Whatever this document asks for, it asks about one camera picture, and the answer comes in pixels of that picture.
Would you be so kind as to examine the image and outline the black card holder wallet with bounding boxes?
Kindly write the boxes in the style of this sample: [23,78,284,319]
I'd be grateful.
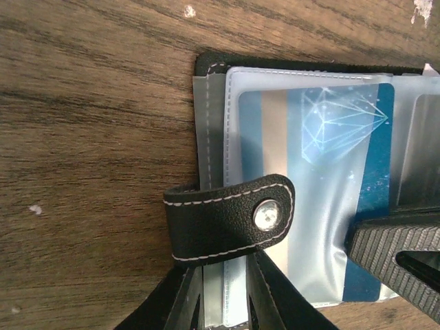
[164,52,439,329]

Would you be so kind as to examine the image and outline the blue credit card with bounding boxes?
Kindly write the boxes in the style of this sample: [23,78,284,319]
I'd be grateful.
[238,83,395,306]

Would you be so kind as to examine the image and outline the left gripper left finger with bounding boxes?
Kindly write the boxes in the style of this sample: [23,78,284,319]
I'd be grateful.
[116,266,205,330]

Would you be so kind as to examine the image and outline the black credit card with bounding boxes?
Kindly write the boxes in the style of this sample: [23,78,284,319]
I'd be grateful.
[397,94,439,206]

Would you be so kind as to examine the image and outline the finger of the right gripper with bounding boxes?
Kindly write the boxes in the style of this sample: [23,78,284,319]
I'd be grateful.
[346,202,439,322]

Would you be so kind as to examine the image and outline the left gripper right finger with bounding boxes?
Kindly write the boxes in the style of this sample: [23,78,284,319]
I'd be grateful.
[246,252,337,330]

